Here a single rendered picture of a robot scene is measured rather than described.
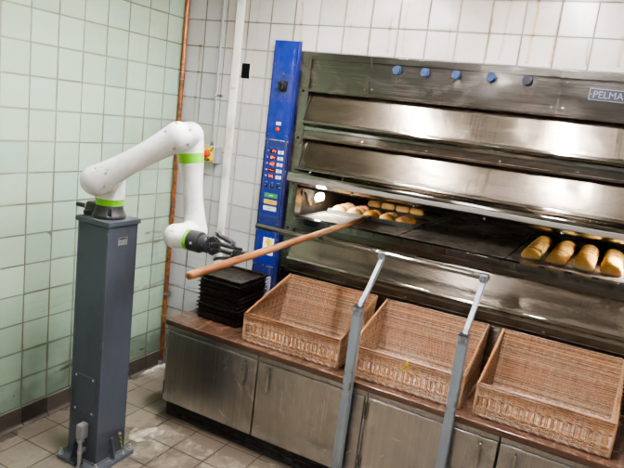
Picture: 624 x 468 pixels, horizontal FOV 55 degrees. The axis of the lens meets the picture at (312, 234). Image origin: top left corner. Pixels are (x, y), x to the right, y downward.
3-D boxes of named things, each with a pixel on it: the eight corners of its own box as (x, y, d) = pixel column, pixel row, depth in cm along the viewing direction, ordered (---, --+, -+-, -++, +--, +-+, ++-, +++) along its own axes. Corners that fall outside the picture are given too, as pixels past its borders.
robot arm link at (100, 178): (68, 175, 250) (179, 115, 242) (84, 171, 266) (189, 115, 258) (84, 202, 251) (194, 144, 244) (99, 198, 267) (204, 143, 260)
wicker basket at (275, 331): (284, 317, 357) (289, 272, 351) (372, 342, 333) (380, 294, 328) (239, 340, 314) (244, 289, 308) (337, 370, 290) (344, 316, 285)
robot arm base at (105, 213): (66, 211, 277) (67, 198, 276) (91, 208, 290) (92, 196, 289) (109, 221, 266) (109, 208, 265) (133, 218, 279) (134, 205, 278)
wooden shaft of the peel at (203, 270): (190, 280, 204) (191, 272, 204) (183, 279, 205) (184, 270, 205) (365, 222, 358) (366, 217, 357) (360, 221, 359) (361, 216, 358)
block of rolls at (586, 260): (535, 242, 360) (537, 233, 359) (623, 259, 339) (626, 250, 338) (518, 257, 307) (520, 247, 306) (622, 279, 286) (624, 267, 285)
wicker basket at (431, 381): (379, 344, 330) (385, 296, 325) (482, 374, 307) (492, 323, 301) (343, 374, 287) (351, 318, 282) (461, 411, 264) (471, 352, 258)
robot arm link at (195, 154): (170, 122, 259) (198, 121, 258) (178, 121, 272) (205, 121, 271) (173, 163, 263) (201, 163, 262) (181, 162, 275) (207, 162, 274)
